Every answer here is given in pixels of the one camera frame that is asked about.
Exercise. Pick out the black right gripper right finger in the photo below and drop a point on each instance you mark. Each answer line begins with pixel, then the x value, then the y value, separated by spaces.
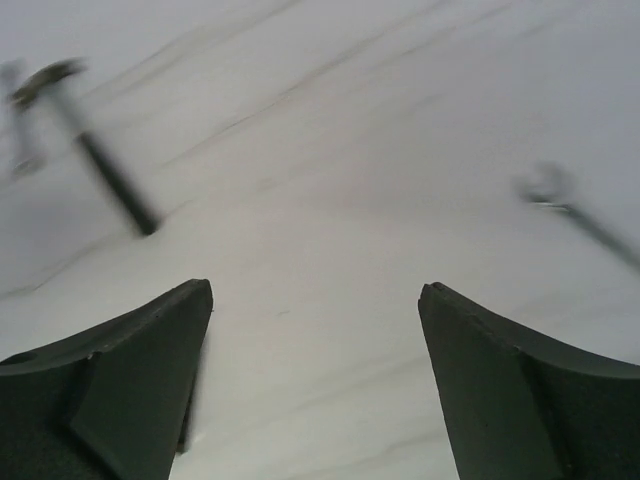
pixel 519 404

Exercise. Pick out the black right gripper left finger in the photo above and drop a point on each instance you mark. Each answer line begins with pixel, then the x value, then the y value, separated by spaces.
pixel 110 402

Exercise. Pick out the silver wrench right side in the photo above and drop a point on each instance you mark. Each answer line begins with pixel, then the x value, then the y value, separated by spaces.
pixel 553 192

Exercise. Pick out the black handle claw hammer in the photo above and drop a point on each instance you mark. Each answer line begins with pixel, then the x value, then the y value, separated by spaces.
pixel 48 83

